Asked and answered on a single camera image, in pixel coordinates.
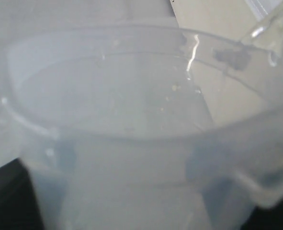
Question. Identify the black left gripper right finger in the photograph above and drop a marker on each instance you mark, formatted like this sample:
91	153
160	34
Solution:
265	219

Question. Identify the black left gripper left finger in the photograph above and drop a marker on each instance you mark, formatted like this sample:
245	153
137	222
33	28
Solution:
18	205

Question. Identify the clear plastic container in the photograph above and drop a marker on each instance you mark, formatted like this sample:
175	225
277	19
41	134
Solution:
125	121

